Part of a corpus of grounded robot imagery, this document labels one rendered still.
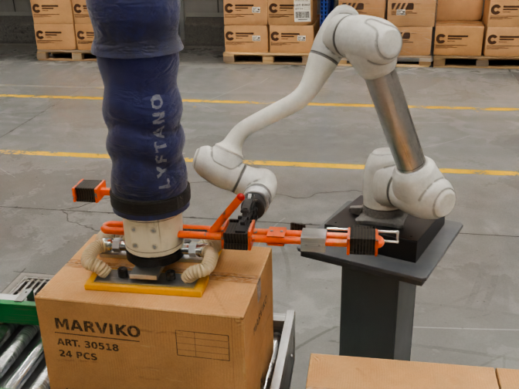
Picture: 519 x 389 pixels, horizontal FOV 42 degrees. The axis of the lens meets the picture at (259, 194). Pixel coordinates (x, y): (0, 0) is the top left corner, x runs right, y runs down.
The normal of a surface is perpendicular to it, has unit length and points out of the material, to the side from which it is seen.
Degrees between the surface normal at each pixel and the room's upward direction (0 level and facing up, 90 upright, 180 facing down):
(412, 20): 89
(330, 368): 0
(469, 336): 0
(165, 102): 78
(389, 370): 0
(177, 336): 90
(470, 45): 91
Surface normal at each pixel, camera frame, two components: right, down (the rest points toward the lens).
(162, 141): 0.60, -0.04
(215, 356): -0.20, 0.39
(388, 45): 0.48, 0.18
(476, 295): -0.02, -0.92
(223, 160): 0.05, -0.09
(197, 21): -0.12, -0.48
